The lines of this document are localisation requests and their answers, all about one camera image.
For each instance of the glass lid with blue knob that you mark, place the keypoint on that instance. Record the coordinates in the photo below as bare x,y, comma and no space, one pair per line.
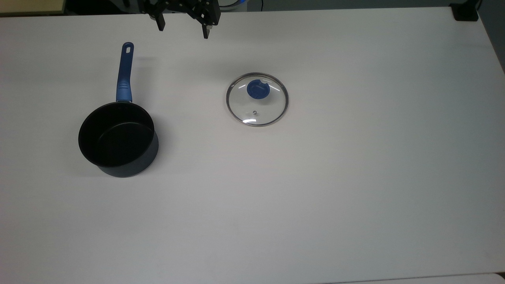
257,90

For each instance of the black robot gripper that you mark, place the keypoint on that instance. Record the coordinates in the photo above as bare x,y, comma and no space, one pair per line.
181,4

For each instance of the yellow wooden board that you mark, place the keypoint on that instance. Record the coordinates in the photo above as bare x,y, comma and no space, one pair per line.
31,6

